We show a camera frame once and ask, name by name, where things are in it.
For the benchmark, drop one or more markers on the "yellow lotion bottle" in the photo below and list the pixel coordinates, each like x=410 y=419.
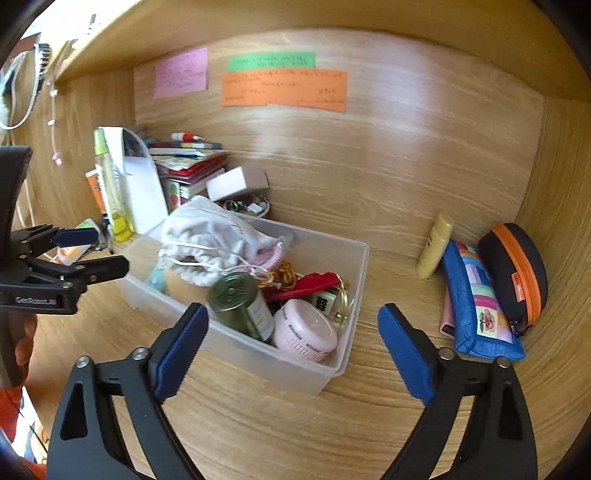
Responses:
x=435 y=246

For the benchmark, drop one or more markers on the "pink paper note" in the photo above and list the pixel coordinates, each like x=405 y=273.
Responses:
x=181 y=74

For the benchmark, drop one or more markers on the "left hand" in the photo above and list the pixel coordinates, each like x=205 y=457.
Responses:
x=23 y=341

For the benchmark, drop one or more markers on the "orange paper note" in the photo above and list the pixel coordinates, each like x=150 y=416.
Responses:
x=323 y=89

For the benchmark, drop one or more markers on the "clear plastic storage bin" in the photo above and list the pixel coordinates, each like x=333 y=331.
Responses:
x=308 y=251

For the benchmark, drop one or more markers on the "pink round container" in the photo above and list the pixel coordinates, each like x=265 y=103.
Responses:
x=302 y=331

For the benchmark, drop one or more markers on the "white drawstring cloth bag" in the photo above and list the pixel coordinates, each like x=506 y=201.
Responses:
x=200 y=242

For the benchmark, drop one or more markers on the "yellow gourd tassel charm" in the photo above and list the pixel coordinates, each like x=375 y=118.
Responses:
x=283 y=278

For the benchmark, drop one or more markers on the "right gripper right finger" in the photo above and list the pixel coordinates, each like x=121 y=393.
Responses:
x=498 y=442

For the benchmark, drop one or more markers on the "teal white small bottle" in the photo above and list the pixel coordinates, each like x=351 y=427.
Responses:
x=156 y=280

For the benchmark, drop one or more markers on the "stack of books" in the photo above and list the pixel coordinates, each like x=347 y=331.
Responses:
x=185 y=167

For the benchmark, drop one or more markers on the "green paper note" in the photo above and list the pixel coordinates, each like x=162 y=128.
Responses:
x=271 y=60

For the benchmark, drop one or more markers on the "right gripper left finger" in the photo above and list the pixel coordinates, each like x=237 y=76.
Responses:
x=86 y=440

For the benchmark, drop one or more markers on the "green glass bottle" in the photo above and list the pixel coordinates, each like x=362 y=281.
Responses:
x=237 y=302

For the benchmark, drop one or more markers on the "red fabric pouch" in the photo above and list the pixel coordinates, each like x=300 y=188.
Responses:
x=303 y=287

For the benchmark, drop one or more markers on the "blue striped fabric pouch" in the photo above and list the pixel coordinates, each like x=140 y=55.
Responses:
x=472 y=309

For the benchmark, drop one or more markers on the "black orange zipper case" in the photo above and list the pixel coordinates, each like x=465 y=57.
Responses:
x=518 y=274

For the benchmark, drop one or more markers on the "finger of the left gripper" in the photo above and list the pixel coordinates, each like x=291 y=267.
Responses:
x=103 y=269
x=74 y=237

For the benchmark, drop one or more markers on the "white small cardboard box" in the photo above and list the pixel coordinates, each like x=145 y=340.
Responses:
x=237 y=181

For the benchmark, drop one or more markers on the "yellow spray bottle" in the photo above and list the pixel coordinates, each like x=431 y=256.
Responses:
x=110 y=185

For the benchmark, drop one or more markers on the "red white glue stick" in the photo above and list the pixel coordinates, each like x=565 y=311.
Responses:
x=187 y=138

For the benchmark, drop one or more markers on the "beige round sponge puff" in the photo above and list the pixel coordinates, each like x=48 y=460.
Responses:
x=182 y=291

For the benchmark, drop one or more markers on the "orange sunscreen tube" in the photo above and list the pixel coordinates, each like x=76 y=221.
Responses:
x=92 y=178

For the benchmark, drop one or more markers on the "white folded paper sheets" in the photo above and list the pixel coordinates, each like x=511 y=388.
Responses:
x=142 y=194

